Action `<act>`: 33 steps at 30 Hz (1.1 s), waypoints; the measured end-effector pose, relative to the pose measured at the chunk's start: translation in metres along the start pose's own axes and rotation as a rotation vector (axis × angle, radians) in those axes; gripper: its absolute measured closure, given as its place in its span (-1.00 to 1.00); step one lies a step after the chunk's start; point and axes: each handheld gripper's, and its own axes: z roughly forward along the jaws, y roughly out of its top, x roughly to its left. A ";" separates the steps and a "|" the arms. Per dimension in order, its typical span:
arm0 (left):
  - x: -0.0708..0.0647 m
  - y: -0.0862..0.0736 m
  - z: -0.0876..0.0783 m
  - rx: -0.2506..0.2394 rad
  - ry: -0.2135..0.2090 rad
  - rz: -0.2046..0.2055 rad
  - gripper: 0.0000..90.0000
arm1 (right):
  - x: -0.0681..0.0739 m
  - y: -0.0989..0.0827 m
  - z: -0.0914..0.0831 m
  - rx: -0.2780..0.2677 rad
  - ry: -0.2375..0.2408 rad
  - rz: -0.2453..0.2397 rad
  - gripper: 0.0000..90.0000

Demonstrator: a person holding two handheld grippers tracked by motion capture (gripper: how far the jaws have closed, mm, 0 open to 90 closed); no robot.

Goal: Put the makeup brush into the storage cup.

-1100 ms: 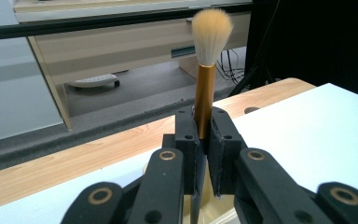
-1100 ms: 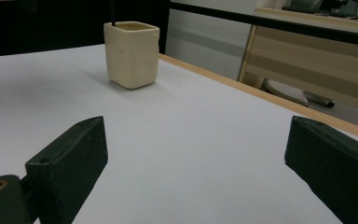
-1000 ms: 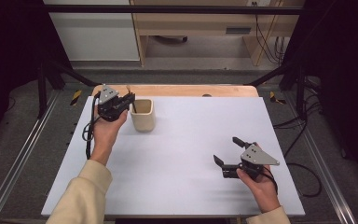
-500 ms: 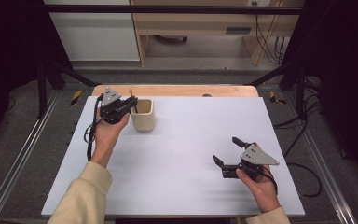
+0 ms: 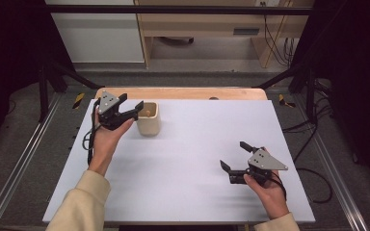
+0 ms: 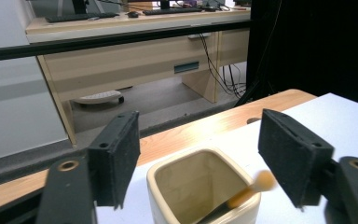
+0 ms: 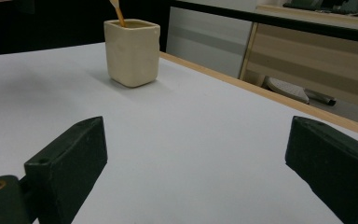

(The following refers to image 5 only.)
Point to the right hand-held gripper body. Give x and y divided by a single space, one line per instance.
265 162

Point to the white cabinet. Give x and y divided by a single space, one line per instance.
98 35

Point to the wooden table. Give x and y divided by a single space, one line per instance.
179 93

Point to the person's left hand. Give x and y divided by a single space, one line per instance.
106 144

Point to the aluminium rail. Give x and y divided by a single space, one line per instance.
19 160
334 173

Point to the person's right hand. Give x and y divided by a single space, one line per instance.
271 195

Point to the white board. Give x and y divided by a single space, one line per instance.
189 154

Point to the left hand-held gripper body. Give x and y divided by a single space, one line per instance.
107 104

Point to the beige square cup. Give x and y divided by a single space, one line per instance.
148 126

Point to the light wooden desk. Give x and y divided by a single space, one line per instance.
205 27

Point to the black metal stand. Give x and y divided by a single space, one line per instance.
310 93
43 93

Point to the black curtain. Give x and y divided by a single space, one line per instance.
359 64
9 48

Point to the black horizontal frame bar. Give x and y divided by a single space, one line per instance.
179 10

